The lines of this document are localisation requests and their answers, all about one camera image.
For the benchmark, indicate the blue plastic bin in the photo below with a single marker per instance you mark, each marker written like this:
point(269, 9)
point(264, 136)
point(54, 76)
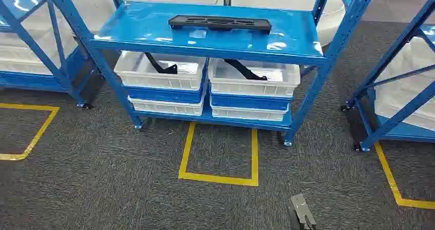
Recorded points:
point(248, 102)
point(163, 95)

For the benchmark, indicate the white plastic bin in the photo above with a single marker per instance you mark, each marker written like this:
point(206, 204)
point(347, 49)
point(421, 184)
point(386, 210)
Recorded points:
point(251, 88)
point(153, 80)
point(248, 114)
point(166, 107)

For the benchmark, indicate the blue metal shelf rack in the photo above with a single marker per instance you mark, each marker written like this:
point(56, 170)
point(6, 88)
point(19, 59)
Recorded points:
point(210, 34)
point(20, 34)
point(394, 50)

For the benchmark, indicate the long black plastic part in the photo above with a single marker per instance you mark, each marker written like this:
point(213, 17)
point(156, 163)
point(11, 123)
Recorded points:
point(221, 23)

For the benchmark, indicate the white rounded platform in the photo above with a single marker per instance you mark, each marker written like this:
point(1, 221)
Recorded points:
point(331, 24)

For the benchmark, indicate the translucent white bin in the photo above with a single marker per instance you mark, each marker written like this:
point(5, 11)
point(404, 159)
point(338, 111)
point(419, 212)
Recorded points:
point(34, 56)
point(404, 96)

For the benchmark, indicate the black angled bracket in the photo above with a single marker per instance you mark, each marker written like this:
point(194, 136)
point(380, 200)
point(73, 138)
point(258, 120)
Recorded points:
point(159, 68)
point(246, 71)

